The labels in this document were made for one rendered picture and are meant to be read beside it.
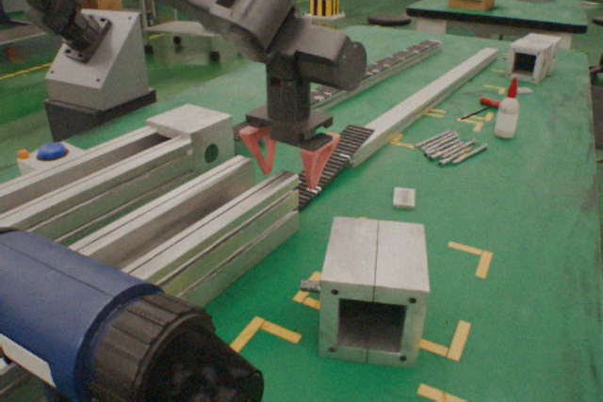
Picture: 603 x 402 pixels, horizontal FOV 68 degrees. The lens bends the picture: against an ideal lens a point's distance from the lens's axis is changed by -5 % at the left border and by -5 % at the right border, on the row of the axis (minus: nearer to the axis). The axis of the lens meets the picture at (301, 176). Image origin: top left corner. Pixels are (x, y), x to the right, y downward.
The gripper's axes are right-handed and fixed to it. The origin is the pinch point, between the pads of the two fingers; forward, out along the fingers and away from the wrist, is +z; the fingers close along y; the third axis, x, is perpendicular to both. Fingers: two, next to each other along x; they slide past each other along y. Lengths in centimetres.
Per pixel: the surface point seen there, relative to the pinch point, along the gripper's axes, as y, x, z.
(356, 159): 2.0, 16.5, 3.6
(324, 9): -337, 557, 72
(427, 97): 1.6, 49.7, 1.8
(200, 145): -14.0, -3.2, -2.3
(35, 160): -32.6, -19.4, -1.3
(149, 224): -2.4, -22.3, -3.1
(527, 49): 15, 88, -4
